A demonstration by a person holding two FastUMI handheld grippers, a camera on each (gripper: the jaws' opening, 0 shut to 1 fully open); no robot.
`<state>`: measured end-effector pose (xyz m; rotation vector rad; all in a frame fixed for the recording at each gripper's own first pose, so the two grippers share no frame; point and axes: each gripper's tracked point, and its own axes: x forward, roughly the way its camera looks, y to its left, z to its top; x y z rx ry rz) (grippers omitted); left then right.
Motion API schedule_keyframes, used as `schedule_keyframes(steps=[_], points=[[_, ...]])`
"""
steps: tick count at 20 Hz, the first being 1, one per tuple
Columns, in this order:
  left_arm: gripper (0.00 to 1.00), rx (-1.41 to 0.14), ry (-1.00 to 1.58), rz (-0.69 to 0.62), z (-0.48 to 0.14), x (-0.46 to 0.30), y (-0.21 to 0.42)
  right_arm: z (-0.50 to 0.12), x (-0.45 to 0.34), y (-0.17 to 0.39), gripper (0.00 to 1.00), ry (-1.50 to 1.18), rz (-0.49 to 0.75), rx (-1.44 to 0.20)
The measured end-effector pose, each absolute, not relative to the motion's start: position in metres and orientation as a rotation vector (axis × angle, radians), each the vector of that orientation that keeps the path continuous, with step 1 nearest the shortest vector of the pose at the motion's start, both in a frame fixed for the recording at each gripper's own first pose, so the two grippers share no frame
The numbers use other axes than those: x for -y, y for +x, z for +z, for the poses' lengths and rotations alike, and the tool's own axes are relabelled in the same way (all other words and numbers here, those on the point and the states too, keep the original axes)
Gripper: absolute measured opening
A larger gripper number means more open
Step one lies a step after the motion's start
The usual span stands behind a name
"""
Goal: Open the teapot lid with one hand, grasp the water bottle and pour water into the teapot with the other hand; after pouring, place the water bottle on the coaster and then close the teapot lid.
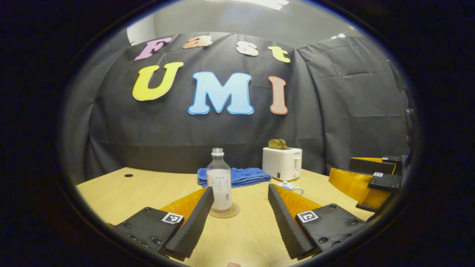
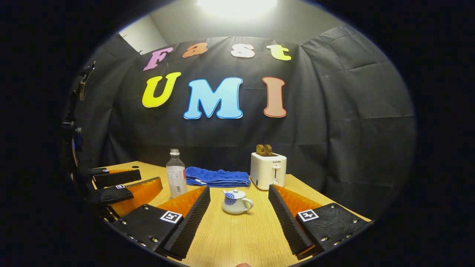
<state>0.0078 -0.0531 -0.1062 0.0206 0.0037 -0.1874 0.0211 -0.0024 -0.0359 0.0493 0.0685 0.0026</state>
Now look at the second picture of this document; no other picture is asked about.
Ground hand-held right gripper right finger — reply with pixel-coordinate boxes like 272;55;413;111
268;184;371;260

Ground black backdrop cloth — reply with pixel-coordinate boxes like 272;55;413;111
61;24;416;219

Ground white blue teacup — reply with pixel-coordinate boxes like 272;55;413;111
222;195;254;215

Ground ceiling light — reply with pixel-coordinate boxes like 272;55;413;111
197;0;278;19

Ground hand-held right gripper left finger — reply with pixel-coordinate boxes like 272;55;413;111
112;185;211;260

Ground blue towel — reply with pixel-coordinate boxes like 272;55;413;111
185;166;252;188

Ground white toaster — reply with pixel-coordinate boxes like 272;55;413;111
250;152;287;191

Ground clear plastic water bottle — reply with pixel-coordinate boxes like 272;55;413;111
166;149;188;200

